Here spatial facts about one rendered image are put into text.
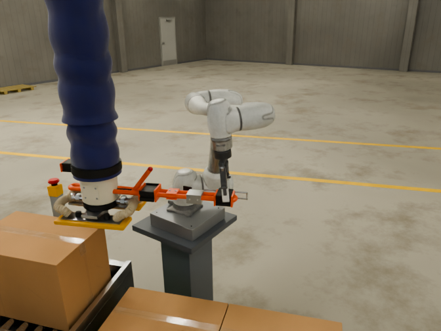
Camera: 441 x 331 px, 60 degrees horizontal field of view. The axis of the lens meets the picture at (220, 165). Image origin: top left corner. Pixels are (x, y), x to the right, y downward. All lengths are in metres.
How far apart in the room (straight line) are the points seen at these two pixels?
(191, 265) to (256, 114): 1.32
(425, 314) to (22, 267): 2.67
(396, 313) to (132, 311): 1.91
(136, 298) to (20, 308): 0.59
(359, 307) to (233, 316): 1.29
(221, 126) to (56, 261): 1.02
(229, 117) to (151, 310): 1.18
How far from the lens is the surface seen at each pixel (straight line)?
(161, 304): 2.25
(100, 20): 1.68
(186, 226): 2.35
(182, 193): 1.76
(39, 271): 2.07
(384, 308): 3.23
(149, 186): 1.81
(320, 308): 3.10
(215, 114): 1.53
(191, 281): 2.66
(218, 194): 1.68
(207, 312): 2.18
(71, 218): 1.89
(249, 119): 1.56
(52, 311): 2.19
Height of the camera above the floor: 2.00
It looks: 21 degrees down
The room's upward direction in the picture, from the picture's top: 1 degrees counter-clockwise
